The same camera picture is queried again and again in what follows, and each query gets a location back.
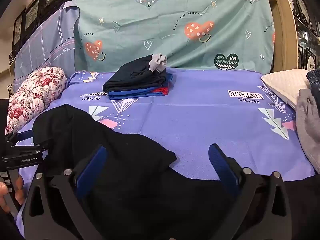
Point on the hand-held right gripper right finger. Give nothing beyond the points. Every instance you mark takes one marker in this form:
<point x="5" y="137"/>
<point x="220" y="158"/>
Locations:
<point x="222" y="166"/>

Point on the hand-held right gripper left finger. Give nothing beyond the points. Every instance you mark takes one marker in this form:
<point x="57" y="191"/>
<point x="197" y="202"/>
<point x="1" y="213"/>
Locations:
<point x="93" y="166"/>

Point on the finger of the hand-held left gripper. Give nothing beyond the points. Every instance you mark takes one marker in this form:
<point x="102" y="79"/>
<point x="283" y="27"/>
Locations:
<point x="23" y="135"/>
<point x="37" y="147"/>

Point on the black pants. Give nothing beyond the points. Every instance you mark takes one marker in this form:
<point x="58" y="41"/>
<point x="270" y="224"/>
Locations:
<point x="140" y="162"/>

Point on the person's left hand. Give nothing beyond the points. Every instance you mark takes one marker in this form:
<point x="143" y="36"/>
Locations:
<point x="19" y="192"/>

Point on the floral pillow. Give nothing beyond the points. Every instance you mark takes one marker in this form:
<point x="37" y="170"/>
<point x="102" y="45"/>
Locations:
<point x="37" y="95"/>

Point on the purple printed bed sheet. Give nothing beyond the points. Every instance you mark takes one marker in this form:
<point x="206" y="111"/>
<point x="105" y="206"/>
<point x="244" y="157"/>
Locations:
<point x="200" y="120"/>

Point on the blue-grey plaid sheet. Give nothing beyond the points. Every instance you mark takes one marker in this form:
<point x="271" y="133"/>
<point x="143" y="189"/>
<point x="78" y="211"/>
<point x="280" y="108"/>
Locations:
<point x="45" y="47"/>

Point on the grey garment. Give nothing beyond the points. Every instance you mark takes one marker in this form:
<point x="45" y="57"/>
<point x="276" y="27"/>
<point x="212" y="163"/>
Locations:
<point x="308" y="125"/>

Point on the folded red garment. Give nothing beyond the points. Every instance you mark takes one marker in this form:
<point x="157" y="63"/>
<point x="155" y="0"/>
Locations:
<point x="161" y="90"/>

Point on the white textured pillow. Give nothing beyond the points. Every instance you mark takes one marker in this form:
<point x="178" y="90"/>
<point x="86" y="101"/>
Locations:
<point x="285" y="85"/>

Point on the grey cloth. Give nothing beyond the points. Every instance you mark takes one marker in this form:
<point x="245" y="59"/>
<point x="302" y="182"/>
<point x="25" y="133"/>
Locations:
<point x="158" y="62"/>

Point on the dark framed picture panel screen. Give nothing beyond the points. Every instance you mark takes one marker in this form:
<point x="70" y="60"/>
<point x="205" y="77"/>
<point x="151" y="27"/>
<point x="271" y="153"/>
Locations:
<point x="32" y="12"/>

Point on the dark denim jeans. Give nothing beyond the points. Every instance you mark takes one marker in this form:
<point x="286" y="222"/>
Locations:
<point x="314" y="82"/>

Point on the teal heart printed sheet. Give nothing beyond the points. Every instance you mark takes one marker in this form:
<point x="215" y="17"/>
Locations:
<point x="175" y="30"/>

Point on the wooden cabinet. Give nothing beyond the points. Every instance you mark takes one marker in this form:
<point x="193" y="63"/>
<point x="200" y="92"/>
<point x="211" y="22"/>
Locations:
<point x="295" y="30"/>

